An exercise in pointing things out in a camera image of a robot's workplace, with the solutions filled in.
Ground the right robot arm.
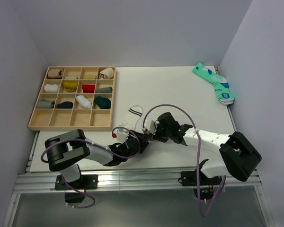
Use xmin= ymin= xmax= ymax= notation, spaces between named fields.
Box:
xmin=144 ymin=112 xmax=262 ymax=184

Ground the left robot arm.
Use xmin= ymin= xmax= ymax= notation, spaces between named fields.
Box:
xmin=41 ymin=126 xmax=152 ymax=189

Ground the white sock with black stripes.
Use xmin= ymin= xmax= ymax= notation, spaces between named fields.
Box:
xmin=119 ymin=105 xmax=143 ymax=130

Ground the dark teal rolled sock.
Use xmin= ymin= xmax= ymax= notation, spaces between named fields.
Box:
xmin=94 ymin=96 xmax=111 ymax=109

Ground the grey green rolled sock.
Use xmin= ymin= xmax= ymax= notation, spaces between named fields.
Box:
xmin=96 ymin=87 xmax=113 ymax=94

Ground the white rolled sock lower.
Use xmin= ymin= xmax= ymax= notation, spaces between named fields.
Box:
xmin=76 ymin=95 xmax=92 ymax=109

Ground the teal patterned sock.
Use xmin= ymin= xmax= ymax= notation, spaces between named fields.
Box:
xmin=192 ymin=63 xmax=235 ymax=105

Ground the wooden compartment tray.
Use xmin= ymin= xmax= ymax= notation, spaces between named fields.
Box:
xmin=28 ymin=66 xmax=116 ymax=131

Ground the beige white rolled sock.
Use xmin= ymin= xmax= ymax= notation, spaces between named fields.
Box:
xmin=99 ymin=68 xmax=115 ymax=79

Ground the navy rolled sock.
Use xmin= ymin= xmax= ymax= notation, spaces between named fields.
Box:
xmin=56 ymin=101 xmax=73 ymax=109

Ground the cream yellow rolled sock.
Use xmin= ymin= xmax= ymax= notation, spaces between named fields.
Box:
xmin=83 ymin=74 xmax=97 ymax=80

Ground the mustard yellow rolled sock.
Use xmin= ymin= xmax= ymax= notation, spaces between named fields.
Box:
xmin=63 ymin=81 xmax=78 ymax=92

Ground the pale green rolled sock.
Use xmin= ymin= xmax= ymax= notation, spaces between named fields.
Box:
xmin=64 ymin=76 xmax=78 ymax=80

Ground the beige rolled sock with red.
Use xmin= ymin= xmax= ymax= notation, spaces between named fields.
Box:
xmin=47 ymin=69 xmax=63 ymax=79

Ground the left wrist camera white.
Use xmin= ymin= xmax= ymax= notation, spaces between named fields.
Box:
xmin=112 ymin=131 xmax=129 ymax=143

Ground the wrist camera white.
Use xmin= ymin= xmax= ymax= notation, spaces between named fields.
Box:
xmin=112 ymin=131 xmax=129 ymax=143
xmin=142 ymin=120 xmax=157 ymax=134

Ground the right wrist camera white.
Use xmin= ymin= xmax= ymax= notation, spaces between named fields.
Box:
xmin=142 ymin=120 xmax=157 ymax=134

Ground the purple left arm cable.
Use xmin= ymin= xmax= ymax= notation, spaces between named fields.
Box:
xmin=40 ymin=126 xmax=142 ymax=209

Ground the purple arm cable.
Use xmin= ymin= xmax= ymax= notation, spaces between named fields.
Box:
xmin=142 ymin=104 xmax=227 ymax=218
xmin=40 ymin=126 xmax=142 ymax=209

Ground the aluminium frame rail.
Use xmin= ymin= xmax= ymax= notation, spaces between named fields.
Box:
xmin=13 ymin=165 xmax=262 ymax=193

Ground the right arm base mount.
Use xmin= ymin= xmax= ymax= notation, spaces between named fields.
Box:
xmin=178 ymin=170 xmax=224 ymax=199

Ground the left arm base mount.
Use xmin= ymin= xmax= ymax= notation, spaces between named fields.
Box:
xmin=54 ymin=175 xmax=98 ymax=205

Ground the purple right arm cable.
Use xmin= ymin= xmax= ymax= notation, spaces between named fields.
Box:
xmin=142 ymin=104 xmax=227 ymax=218

